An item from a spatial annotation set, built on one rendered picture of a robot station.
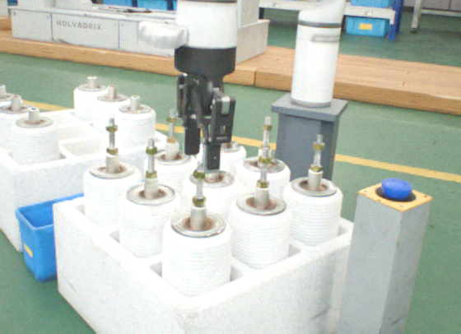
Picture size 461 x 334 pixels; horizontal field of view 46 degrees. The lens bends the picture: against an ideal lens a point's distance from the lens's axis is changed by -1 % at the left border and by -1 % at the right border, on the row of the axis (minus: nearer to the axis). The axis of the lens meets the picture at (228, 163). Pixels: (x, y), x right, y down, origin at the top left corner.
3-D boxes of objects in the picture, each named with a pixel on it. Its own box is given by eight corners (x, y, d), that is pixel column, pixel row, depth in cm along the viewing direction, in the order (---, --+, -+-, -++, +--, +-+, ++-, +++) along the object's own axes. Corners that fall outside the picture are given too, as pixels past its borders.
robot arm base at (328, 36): (295, 95, 128) (303, 21, 122) (334, 101, 125) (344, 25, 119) (285, 104, 120) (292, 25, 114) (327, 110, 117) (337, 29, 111)
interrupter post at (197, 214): (197, 232, 73) (197, 210, 71) (185, 225, 74) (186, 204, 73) (210, 227, 74) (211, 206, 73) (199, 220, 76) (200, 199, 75)
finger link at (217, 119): (211, 95, 62) (205, 138, 65) (217, 102, 60) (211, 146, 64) (233, 93, 63) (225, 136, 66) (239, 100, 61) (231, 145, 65)
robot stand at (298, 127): (277, 204, 142) (287, 91, 131) (332, 216, 137) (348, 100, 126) (259, 228, 129) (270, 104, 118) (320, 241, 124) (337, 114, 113)
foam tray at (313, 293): (220, 234, 124) (225, 161, 118) (358, 321, 97) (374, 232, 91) (58, 291, 100) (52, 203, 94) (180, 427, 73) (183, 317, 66)
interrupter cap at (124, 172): (123, 161, 96) (123, 157, 95) (143, 175, 90) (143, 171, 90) (81, 169, 91) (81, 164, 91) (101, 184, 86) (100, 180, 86)
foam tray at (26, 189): (108, 162, 163) (106, 104, 157) (178, 211, 134) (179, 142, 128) (-30, 188, 140) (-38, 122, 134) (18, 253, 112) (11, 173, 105)
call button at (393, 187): (390, 188, 74) (393, 175, 74) (416, 199, 72) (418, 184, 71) (373, 195, 72) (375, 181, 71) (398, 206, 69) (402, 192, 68)
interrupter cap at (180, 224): (193, 246, 69) (193, 241, 69) (159, 224, 74) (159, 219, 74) (237, 229, 74) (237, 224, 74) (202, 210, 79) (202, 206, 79)
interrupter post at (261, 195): (267, 202, 83) (269, 183, 82) (270, 210, 80) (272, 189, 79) (252, 202, 82) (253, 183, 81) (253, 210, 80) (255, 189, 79)
